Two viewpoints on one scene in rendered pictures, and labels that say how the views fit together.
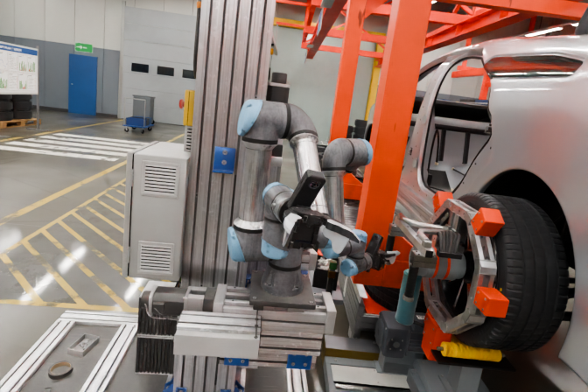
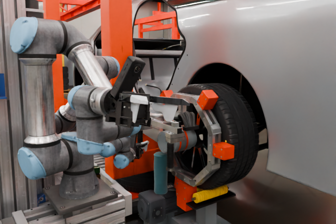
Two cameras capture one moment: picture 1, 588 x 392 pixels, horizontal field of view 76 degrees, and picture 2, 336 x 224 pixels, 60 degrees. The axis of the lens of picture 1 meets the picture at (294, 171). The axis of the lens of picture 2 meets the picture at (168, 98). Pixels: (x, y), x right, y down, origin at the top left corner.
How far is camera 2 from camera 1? 33 cm
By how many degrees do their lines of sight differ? 31
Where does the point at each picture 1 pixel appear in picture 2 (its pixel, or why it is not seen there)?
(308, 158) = (93, 65)
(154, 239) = not seen: outside the picture
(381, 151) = not seen: hidden behind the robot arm
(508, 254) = (225, 116)
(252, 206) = (44, 120)
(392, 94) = (115, 23)
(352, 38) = not seen: outside the picture
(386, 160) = not seen: hidden behind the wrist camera
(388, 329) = (150, 203)
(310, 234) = (143, 111)
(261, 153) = (44, 68)
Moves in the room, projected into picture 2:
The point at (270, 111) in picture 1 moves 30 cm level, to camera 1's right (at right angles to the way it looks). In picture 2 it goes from (47, 26) to (133, 31)
